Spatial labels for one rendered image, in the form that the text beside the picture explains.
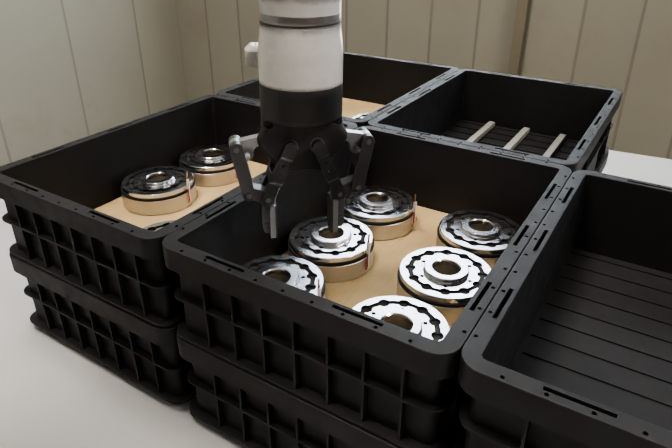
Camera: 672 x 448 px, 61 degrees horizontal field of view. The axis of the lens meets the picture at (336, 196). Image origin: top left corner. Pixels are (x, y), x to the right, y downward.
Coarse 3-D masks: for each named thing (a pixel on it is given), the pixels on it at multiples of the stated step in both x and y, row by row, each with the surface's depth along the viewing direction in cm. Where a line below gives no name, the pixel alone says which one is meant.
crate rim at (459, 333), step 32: (512, 160) 72; (544, 192) 64; (192, 224) 57; (192, 256) 52; (512, 256) 52; (224, 288) 51; (256, 288) 48; (288, 288) 47; (480, 288) 47; (320, 320) 45; (352, 320) 44; (384, 352) 43; (416, 352) 41; (448, 352) 41
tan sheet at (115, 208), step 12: (252, 168) 94; (264, 168) 94; (204, 192) 86; (216, 192) 86; (108, 204) 83; (120, 204) 83; (192, 204) 83; (204, 204) 83; (120, 216) 80; (132, 216) 80; (144, 216) 80; (156, 216) 80; (168, 216) 80; (180, 216) 80
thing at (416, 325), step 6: (378, 312) 55; (384, 312) 55; (390, 312) 55; (396, 312) 55; (402, 312) 55; (408, 312) 55; (378, 318) 54; (384, 318) 54; (390, 318) 55; (396, 318) 55; (402, 318) 55; (408, 318) 54; (414, 318) 54; (414, 324) 53; (420, 324) 53; (414, 330) 52; (420, 330) 52
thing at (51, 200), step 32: (224, 96) 97; (128, 128) 84; (352, 128) 82; (32, 160) 72; (0, 192) 67; (32, 192) 64; (64, 224) 62; (96, 224) 58; (128, 224) 57; (160, 256) 56
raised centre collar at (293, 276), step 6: (258, 270) 61; (264, 270) 61; (270, 270) 61; (276, 270) 61; (282, 270) 61; (288, 270) 61; (294, 270) 61; (288, 276) 61; (294, 276) 60; (288, 282) 59; (294, 282) 59
